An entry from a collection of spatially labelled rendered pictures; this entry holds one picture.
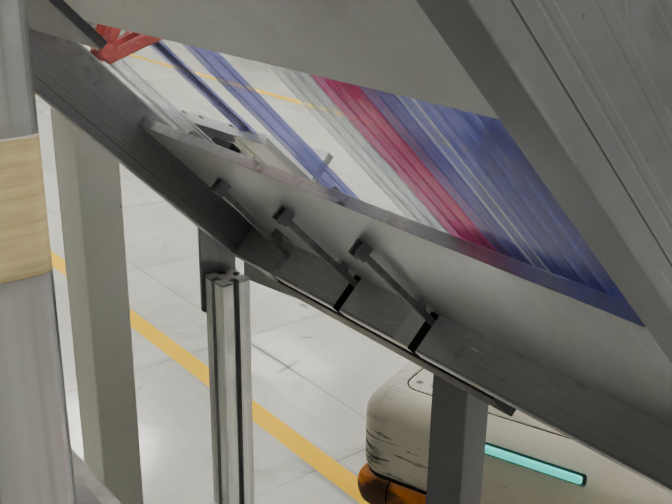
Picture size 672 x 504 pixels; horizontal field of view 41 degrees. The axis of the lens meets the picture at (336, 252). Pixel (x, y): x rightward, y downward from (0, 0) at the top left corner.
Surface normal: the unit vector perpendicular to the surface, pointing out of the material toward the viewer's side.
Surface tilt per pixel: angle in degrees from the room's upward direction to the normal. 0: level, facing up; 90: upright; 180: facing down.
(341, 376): 0
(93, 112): 90
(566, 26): 90
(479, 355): 45
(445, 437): 90
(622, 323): 135
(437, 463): 90
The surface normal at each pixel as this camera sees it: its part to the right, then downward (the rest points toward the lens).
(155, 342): 0.01, -0.94
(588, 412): -0.55, -0.52
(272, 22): -0.57, 0.81
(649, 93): 0.62, 0.29
